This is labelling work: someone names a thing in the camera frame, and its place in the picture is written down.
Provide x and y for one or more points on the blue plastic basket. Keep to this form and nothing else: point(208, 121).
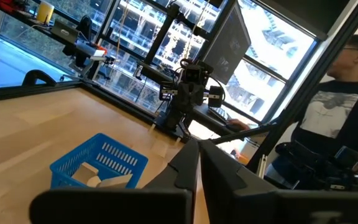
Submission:
point(113, 155)

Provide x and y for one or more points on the grey laptop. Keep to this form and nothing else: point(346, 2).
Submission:
point(64, 32)

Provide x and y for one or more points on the person's hand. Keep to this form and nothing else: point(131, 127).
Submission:
point(238, 125)

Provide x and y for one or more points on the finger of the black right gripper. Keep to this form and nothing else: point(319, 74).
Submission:
point(198, 101)
point(185, 101)

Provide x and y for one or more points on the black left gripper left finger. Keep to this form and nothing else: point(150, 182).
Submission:
point(120, 205)

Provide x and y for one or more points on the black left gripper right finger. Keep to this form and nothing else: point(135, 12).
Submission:
point(275, 208)

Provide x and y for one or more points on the black curved chair back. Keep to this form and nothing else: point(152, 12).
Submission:
point(39, 76)

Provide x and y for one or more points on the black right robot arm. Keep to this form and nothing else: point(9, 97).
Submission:
point(174, 119)

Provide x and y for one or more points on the yellow cup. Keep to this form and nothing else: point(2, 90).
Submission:
point(45, 12)

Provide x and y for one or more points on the black computer monitor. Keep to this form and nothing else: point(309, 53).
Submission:
point(228, 43)

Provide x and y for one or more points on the black desk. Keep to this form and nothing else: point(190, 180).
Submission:
point(154, 73)

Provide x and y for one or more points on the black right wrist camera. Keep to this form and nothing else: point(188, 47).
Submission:
point(194, 73)

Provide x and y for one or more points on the person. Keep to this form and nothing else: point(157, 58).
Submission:
point(337, 109)

